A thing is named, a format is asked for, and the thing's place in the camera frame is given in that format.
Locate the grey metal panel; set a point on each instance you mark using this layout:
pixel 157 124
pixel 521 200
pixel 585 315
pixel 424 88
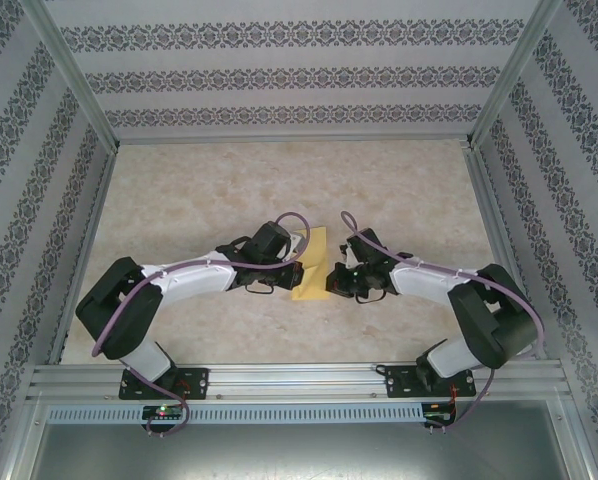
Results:
pixel 299 452

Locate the left controller board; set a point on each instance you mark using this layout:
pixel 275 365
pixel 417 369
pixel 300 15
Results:
pixel 161 412

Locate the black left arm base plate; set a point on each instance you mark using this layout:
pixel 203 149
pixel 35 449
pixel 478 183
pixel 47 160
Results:
pixel 199 385

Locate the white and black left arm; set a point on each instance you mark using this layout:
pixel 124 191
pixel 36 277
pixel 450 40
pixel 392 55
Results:
pixel 129 320

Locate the aluminium frame post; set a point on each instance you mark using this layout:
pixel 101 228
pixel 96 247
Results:
pixel 74 70
pixel 516 70

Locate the aluminium table side rail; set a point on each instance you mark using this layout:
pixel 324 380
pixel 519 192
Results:
pixel 499 240
pixel 86 250

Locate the aluminium mounting rail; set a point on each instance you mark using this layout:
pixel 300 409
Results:
pixel 299 381

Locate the right controller board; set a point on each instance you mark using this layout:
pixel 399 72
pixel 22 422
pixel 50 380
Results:
pixel 439 412

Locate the yellow paper sheet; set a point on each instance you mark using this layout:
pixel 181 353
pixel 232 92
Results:
pixel 315 250

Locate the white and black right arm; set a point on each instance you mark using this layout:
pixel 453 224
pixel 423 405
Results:
pixel 479 320

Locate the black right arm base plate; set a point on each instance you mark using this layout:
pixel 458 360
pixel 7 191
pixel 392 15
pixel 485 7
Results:
pixel 399 382

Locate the controller board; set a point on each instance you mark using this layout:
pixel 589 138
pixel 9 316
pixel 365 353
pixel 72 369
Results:
pixel 161 412
pixel 439 412

